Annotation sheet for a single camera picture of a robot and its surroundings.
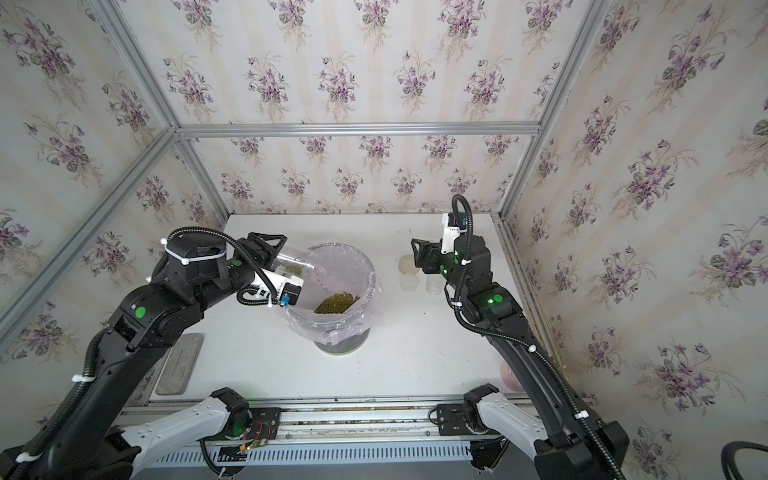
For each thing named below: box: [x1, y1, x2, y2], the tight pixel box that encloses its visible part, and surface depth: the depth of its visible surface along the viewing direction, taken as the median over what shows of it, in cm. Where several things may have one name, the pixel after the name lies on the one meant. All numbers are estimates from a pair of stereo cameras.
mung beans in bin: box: [314, 292, 360, 314], surface depth 94 cm
